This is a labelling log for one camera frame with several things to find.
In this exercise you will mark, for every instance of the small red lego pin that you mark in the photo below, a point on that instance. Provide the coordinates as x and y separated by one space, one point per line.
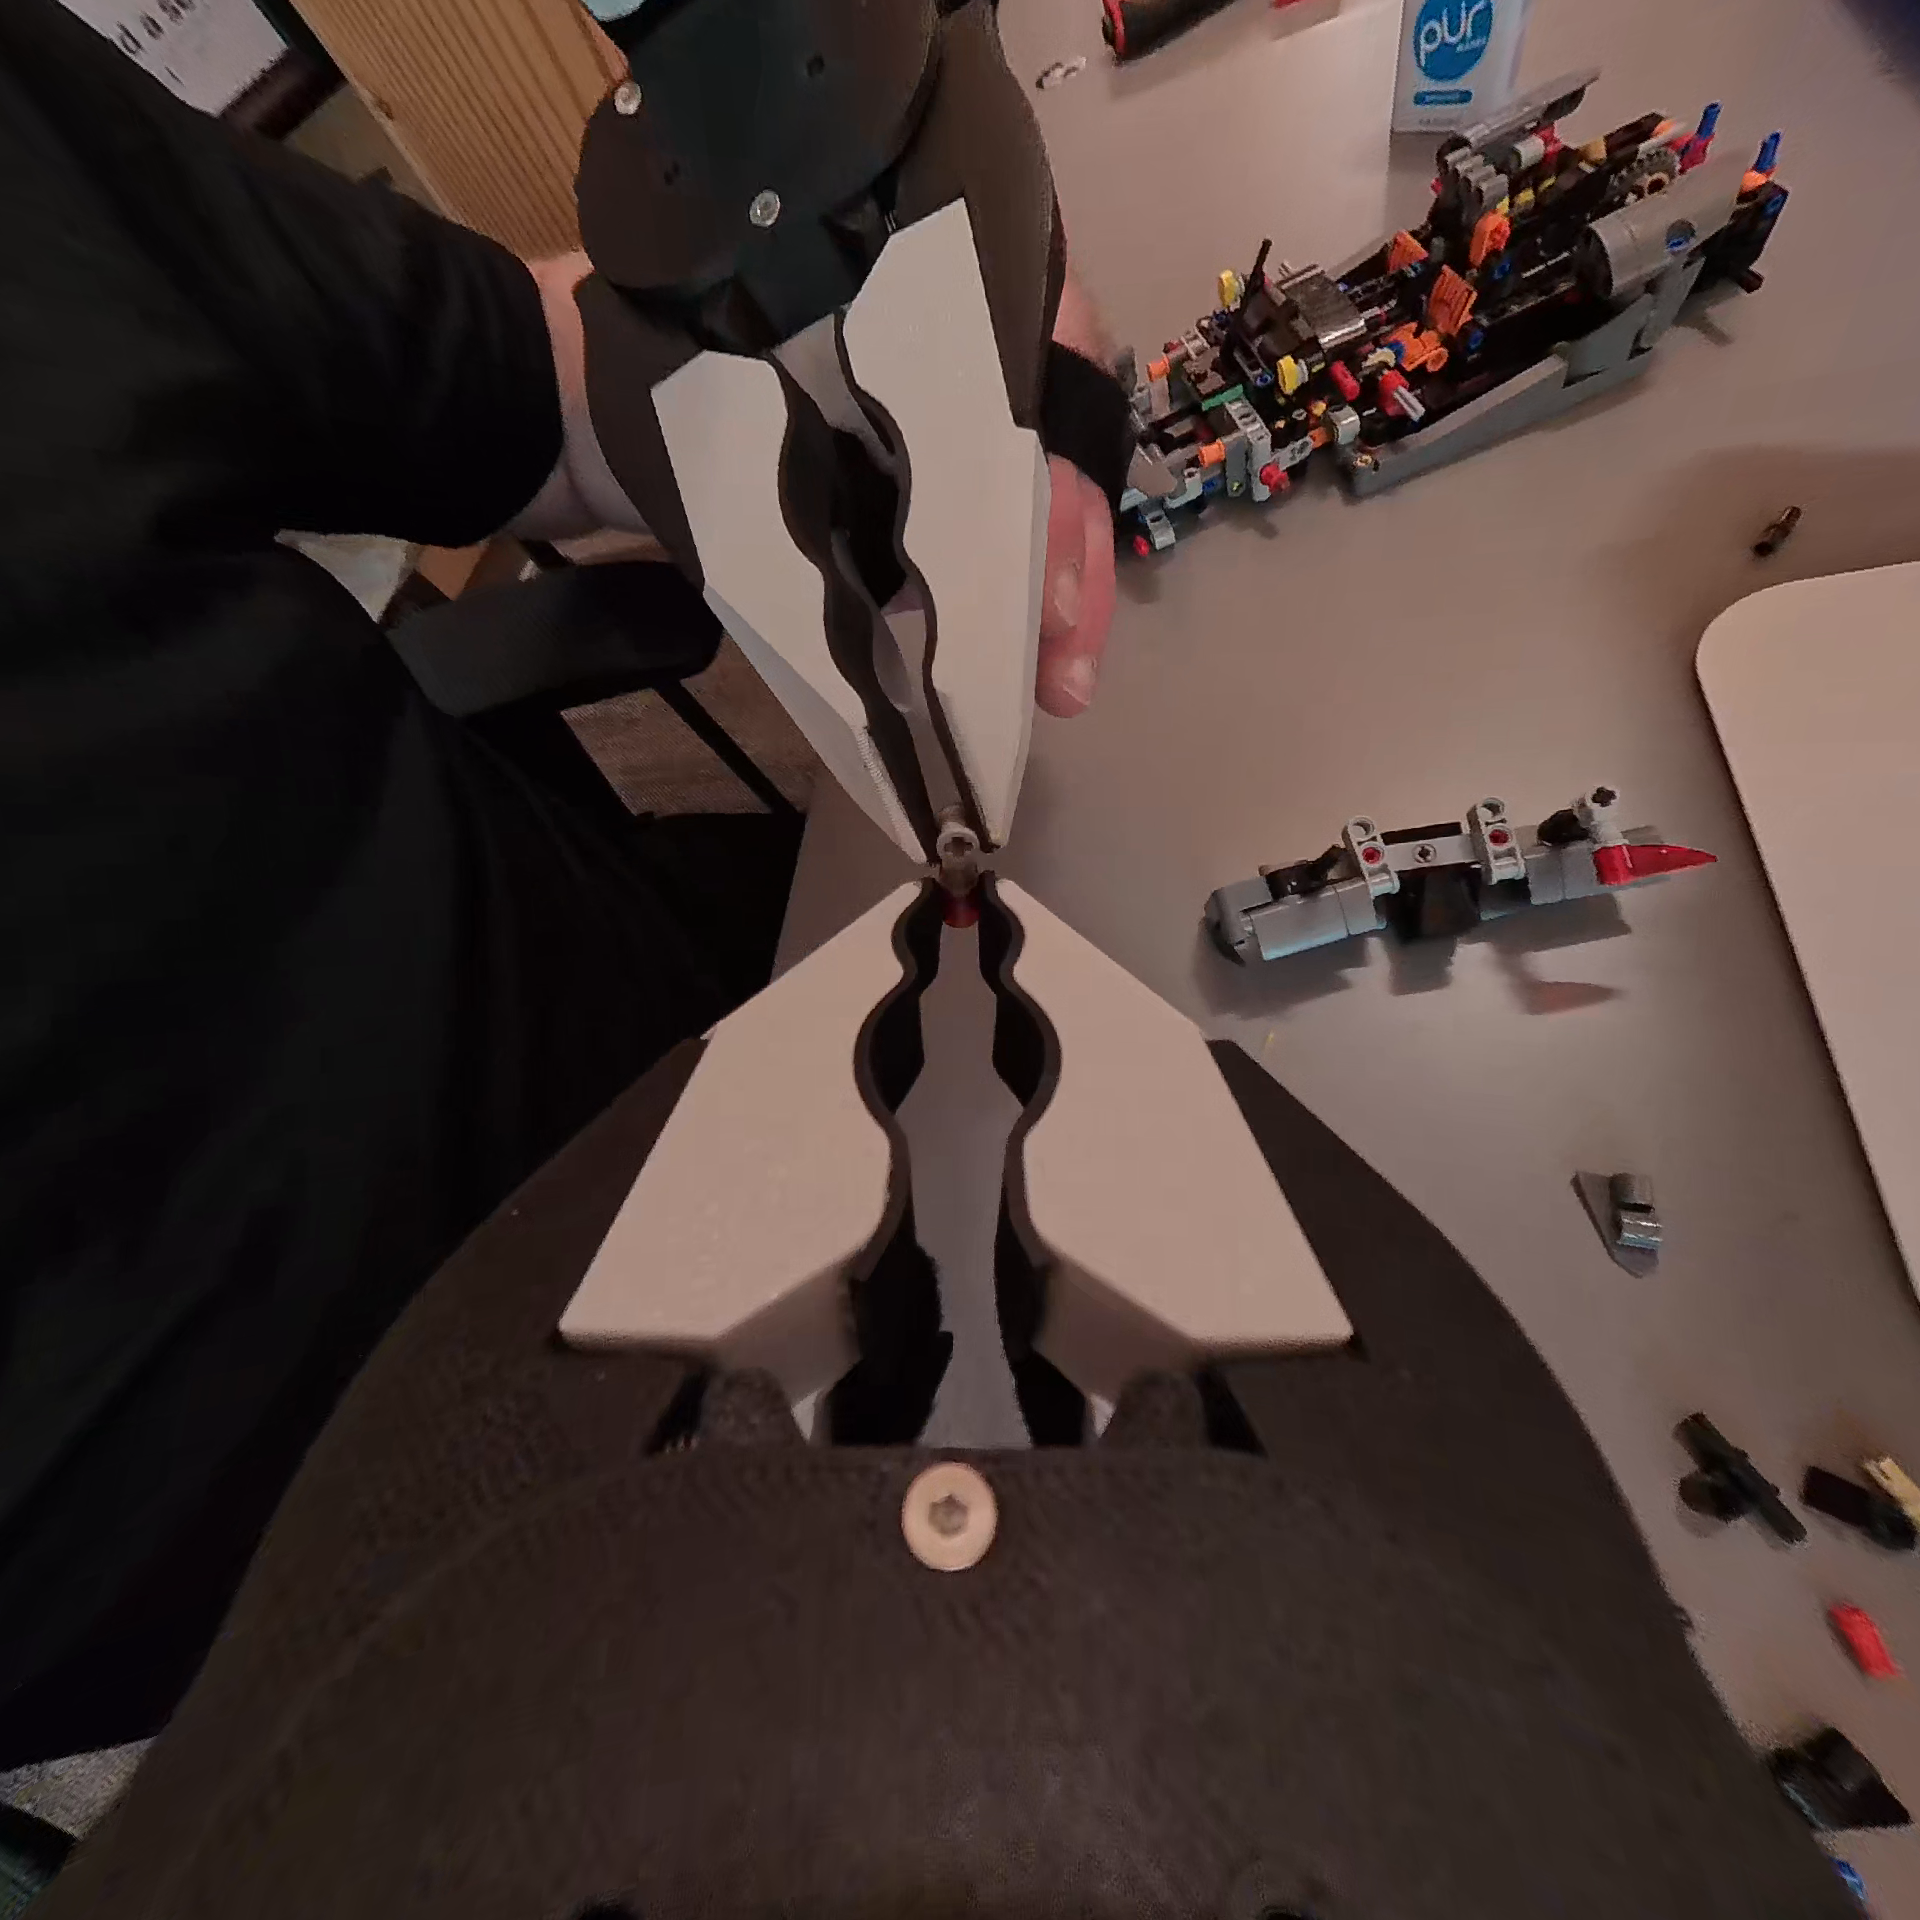
1862 1639

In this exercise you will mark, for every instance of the black lego pin connector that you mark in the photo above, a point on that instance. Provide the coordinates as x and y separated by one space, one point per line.
1844 1504

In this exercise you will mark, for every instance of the grey lego subassembly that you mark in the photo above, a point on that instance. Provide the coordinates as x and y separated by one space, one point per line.
1424 893

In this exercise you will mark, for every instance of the black lego pin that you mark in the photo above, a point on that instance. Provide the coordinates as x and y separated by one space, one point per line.
1779 530

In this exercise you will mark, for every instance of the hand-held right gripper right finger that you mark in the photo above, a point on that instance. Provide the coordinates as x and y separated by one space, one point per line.
1185 1201

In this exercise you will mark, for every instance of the grey lego wedge panel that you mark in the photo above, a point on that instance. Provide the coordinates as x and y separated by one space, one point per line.
1629 1218

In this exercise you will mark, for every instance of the lego car chassis assembly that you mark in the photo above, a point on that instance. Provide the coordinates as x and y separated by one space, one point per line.
1440 331

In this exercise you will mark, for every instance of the white metal book stand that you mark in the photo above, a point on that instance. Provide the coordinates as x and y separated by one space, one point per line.
1830 841

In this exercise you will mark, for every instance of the light grey lego connector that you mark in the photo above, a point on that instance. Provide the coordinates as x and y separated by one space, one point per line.
961 849

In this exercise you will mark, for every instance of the white blue mint pouch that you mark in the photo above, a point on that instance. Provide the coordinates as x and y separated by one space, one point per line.
1455 60

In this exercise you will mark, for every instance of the black curved lego piece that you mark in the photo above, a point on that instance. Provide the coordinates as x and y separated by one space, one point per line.
1830 1784

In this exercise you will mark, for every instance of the black lego cross connector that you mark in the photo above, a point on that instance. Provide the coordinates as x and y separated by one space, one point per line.
1733 1478

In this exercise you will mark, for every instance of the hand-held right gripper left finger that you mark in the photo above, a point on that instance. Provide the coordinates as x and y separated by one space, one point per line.
735 1185

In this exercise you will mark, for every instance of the tan lego pin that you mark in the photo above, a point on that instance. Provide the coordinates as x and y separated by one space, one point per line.
1897 1482

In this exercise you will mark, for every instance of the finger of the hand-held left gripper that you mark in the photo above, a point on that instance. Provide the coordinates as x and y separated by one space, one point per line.
974 450
751 511

